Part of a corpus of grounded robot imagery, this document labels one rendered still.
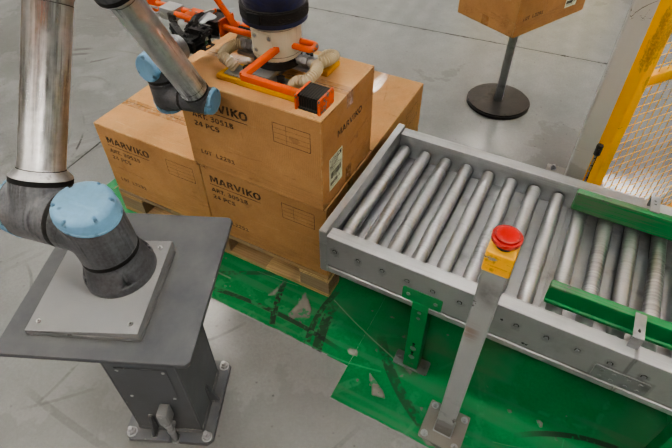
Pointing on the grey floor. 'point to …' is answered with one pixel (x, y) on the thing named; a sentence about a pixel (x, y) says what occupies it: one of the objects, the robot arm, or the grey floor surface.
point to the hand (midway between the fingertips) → (212, 20)
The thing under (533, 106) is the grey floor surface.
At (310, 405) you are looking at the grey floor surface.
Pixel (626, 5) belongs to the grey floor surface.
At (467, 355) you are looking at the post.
